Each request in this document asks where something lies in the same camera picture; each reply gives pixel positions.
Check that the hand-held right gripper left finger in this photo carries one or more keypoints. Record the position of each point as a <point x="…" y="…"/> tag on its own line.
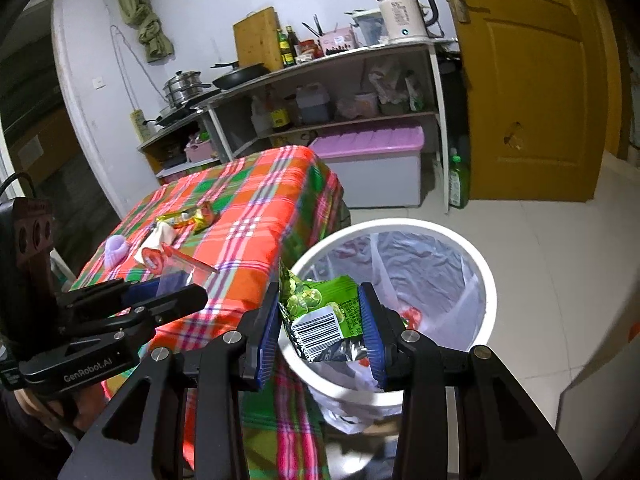
<point x="267" y="330"/>

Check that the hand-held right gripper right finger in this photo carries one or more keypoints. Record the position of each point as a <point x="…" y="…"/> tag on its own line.
<point x="372" y="340"/>

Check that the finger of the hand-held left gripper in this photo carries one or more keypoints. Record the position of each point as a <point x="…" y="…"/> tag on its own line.
<point x="185" y="300"/>
<point x="145" y="290"/>

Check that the clear plastic bag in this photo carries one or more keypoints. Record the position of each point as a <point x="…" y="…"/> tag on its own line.
<point x="180" y="267"/>

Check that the white foam fruit net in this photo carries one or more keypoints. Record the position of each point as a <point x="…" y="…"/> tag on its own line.
<point x="160" y="240"/>
<point x="116" y="252"/>

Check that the green snack packet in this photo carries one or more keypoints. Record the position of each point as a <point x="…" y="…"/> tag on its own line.
<point x="310" y="305"/>

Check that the yellow snack bar wrapper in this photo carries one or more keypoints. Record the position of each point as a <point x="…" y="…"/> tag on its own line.
<point x="175" y="219"/>

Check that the red yellow sachet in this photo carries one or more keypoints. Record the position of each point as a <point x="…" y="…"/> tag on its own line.
<point x="206" y="216"/>

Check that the white round waste bin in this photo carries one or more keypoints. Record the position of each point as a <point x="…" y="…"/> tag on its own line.
<point x="482" y="270"/>

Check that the plaid orange green tablecloth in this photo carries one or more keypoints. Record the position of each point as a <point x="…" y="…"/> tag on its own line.
<point x="240" y="220"/>

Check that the pink plastic basket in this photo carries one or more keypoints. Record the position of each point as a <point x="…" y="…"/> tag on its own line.
<point x="201" y="152"/>

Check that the low white shelf rack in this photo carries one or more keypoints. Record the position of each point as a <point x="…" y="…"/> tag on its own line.
<point x="170" y="132"/>

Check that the yellow power strip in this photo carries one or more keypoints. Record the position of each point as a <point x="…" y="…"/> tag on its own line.
<point x="138" y="127"/>

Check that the green plastic bottle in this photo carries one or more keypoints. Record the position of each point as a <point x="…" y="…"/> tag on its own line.
<point x="459" y="185"/>

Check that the black induction cooker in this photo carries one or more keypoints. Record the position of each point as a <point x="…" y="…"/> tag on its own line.
<point x="185" y="110"/>

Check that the purple lid storage box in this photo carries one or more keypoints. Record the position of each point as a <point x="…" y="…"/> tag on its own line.
<point x="370" y="145"/>

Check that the white plastic jug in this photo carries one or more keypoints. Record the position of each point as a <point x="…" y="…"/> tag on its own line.
<point x="261" y="120"/>

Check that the steel steamer pot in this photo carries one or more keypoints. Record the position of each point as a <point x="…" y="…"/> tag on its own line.
<point x="181" y="89"/>

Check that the yellow label oil bottle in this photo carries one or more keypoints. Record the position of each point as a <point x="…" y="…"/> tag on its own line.
<point x="281" y="117"/>

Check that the black frying pan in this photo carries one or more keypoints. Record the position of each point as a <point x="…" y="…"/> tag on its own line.
<point x="240" y="77"/>

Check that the blue grey plastic jug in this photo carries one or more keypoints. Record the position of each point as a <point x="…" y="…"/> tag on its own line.
<point x="312" y="105"/>

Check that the pink plastic bucket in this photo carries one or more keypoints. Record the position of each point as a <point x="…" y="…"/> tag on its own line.
<point x="365" y="105"/>

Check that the crumpled white plastic bag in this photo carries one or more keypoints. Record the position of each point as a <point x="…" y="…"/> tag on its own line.
<point x="395" y="87"/>

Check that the dark sauce bottles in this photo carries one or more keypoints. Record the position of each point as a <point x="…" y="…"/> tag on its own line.
<point x="282" y="52"/>

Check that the wooden cutting board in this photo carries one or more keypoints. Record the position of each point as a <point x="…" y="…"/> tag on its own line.
<point x="256" y="40"/>

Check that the olive green hanging cloth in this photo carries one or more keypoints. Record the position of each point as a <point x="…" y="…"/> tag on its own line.
<point x="145" y="20"/>

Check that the dark sauce bottle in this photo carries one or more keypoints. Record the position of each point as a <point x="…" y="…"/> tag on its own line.
<point x="292" y="47"/>

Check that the red sauce jar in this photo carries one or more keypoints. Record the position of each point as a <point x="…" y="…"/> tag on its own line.
<point x="309" y="49"/>

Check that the tall white shelf rack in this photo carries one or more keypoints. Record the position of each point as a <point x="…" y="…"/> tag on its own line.
<point x="350" y="55"/>

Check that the yellow wooden door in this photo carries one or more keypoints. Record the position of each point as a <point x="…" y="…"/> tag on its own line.
<point x="530" y="90"/>

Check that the pink utensil holder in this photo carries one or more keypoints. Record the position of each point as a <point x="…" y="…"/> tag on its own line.
<point x="337" y="42"/>

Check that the bundle of dark chopsticks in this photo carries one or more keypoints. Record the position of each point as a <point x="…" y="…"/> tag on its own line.
<point x="316" y="26"/>

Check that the clear plastic pitcher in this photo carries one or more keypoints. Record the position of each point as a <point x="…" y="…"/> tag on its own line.
<point x="371" y="30"/>

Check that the white electric kettle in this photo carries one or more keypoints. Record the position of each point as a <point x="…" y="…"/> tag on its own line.
<point x="400" y="17"/>

